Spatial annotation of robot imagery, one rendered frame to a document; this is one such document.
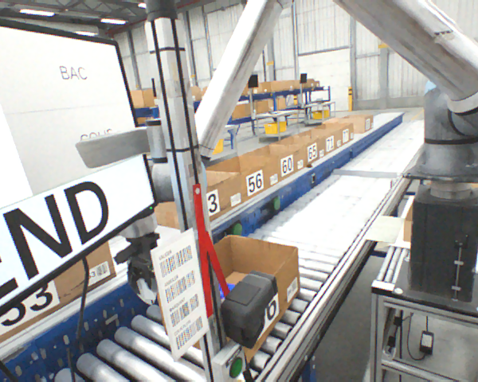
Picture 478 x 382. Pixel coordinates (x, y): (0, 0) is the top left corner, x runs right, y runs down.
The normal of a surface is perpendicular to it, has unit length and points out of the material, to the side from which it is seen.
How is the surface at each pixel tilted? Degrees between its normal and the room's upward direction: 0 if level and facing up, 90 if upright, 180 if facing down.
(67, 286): 91
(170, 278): 90
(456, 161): 70
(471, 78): 107
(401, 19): 112
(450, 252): 90
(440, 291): 90
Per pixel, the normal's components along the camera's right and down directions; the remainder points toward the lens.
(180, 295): 0.81, 0.08
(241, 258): -0.53, 0.29
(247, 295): -0.18, -0.90
